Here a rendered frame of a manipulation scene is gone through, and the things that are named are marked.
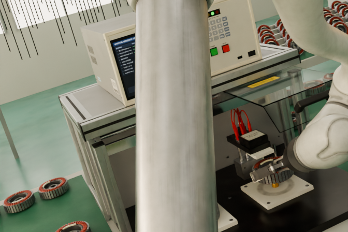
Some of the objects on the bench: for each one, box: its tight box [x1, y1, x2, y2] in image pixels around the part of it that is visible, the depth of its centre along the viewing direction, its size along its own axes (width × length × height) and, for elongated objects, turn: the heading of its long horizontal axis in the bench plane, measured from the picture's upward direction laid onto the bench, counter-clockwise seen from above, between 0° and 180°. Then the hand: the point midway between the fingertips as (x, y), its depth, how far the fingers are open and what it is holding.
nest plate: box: [241, 175, 314, 210], centre depth 137 cm, size 15×15×1 cm
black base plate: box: [115, 143, 348, 232], centre depth 135 cm, size 47×64×2 cm
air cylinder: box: [234, 155, 263, 180], centre depth 150 cm, size 5×8×6 cm
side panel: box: [62, 109, 112, 222], centre depth 157 cm, size 28×3×32 cm, turn 60°
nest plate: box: [217, 202, 238, 232], centre depth 130 cm, size 15×15×1 cm
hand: (273, 169), depth 135 cm, fingers closed on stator, 11 cm apart
